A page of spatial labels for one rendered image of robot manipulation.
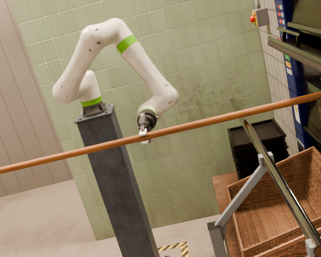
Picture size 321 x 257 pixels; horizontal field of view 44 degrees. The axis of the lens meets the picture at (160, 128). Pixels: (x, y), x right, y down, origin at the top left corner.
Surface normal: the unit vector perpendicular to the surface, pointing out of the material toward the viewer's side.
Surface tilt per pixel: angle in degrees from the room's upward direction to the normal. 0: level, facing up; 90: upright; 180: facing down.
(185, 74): 90
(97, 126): 90
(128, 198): 90
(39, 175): 90
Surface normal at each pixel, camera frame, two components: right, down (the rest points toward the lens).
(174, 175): -0.02, 0.33
